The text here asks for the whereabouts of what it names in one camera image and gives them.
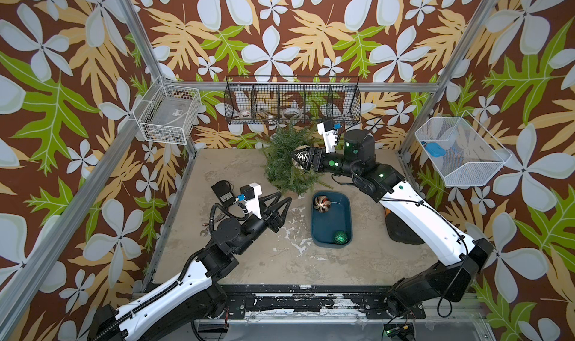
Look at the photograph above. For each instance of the red and gold ornament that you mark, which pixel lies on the red and gold ornament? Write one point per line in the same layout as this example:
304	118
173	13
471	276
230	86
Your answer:
322	204

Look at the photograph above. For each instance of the white mesh basket right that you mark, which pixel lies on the white mesh basket right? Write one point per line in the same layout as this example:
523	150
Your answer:
474	156

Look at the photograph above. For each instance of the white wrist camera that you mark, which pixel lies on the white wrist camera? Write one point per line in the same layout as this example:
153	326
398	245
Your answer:
329	130
249	199

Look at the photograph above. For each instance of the blue object in mesh basket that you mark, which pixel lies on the blue object in mesh basket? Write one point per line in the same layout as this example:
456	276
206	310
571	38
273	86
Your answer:
435	150

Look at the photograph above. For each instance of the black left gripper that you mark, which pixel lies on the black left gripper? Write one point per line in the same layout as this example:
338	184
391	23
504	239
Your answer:
268	220

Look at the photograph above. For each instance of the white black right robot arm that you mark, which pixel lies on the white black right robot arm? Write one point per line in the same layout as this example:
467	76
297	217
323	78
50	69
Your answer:
460	256

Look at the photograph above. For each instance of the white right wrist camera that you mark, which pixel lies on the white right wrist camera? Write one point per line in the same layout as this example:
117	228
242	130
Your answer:
329	130

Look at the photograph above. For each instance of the gold ribbed ornament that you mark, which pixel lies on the gold ribbed ornament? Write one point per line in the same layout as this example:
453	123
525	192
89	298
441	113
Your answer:
300	157

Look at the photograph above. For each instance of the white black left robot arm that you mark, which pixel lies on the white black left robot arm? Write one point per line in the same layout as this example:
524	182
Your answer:
194	293

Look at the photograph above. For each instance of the black wire basket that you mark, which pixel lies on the black wire basket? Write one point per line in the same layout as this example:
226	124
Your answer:
276	99

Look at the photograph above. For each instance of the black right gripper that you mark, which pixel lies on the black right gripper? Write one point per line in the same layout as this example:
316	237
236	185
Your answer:
323	159

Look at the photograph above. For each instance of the teal plastic tray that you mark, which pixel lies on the teal plastic tray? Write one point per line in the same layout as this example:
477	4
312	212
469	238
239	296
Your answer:
339	217

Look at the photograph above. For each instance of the white wire basket left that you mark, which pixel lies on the white wire basket left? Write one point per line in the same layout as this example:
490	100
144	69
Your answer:
167	113

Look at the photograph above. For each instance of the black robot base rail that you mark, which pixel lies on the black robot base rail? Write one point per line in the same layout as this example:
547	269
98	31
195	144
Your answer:
236	301

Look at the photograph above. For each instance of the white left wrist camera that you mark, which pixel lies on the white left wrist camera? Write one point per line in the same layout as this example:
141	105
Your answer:
249	199

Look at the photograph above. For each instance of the small green christmas tree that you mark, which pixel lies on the small green christmas tree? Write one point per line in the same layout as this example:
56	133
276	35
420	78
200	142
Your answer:
280	169

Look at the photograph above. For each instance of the black power adapter box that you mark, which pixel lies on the black power adapter box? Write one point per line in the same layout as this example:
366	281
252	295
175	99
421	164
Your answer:
224	192

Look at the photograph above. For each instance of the green glitter ornament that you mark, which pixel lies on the green glitter ornament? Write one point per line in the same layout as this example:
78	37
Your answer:
340	237

